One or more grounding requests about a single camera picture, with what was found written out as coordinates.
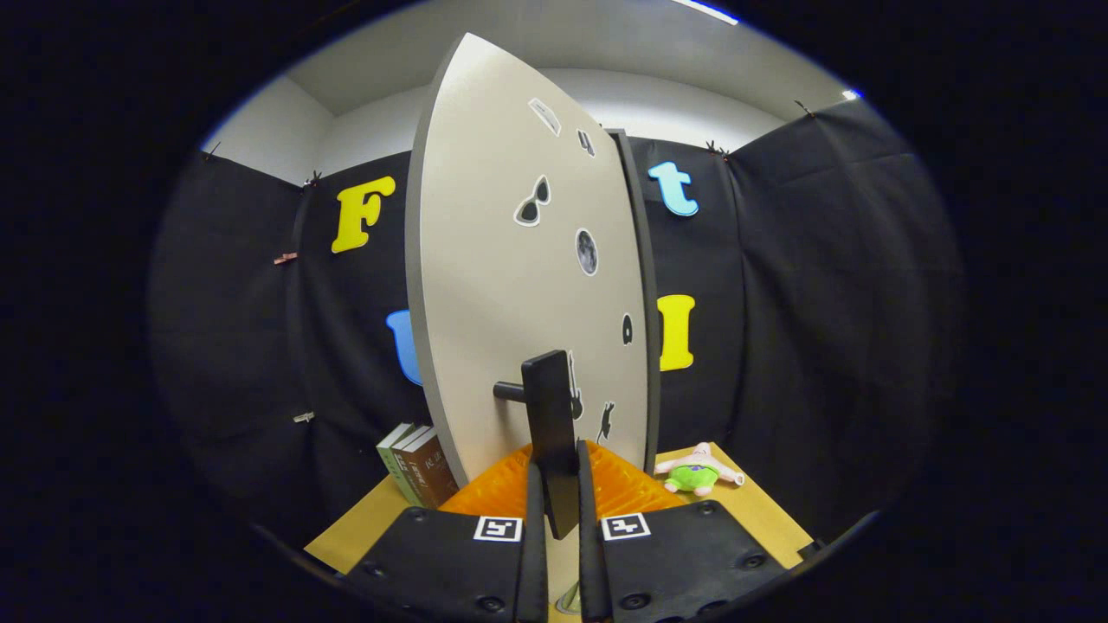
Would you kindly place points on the pink and green plush toy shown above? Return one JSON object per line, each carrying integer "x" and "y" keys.
{"x": 692, "y": 476}

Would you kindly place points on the olive brown book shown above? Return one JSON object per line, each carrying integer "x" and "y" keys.
{"x": 410, "y": 472}

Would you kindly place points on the long ceiling light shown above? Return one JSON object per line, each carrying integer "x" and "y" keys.
{"x": 705, "y": 10}

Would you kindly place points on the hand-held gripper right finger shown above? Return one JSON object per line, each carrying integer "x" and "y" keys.
{"x": 675, "y": 571}

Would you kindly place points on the wooden cloth clip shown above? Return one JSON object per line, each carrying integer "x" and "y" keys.
{"x": 285, "y": 258}

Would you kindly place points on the beige cabinet door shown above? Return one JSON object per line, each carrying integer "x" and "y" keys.
{"x": 485, "y": 260}

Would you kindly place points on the black backdrop cloth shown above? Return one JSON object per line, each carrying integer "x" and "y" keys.
{"x": 822, "y": 303}

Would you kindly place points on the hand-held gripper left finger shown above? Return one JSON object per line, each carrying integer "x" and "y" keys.
{"x": 450, "y": 571}

